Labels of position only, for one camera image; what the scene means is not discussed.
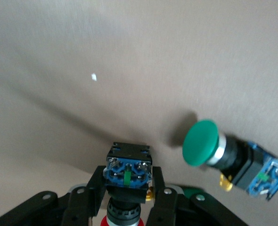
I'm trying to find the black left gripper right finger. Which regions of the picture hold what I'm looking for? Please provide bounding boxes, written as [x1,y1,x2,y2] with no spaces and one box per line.
[145,166,249,226]

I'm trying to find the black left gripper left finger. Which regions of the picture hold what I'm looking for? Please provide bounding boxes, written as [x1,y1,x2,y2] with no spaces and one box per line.
[0,166,106,226]

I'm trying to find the red push button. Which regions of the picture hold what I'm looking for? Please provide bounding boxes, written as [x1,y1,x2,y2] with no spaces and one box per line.
[102,141,154,226]

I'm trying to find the green push button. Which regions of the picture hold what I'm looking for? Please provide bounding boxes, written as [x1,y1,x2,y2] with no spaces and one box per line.
[181,185,202,200]
[182,119,278,202]

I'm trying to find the brown table mat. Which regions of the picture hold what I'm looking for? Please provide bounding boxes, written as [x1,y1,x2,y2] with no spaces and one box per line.
[0,0,278,226]

